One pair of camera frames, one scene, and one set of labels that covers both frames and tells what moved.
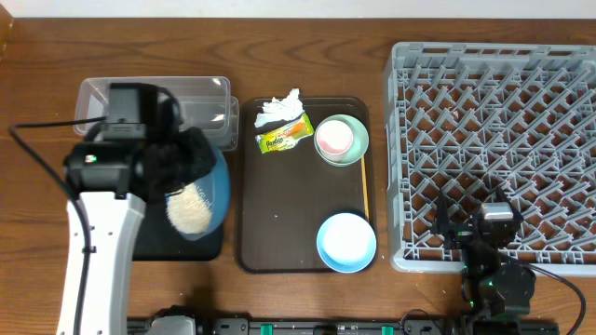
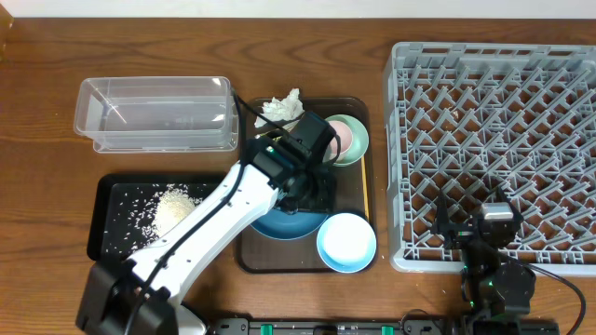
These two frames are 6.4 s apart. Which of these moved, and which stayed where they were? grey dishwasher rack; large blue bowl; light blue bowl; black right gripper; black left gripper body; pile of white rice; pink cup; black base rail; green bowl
Moved: large blue bowl; black left gripper body; pile of white rice
Stayed: black base rail; black right gripper; grey dishwasher rack; pink cup; green bowl; light blue bowl
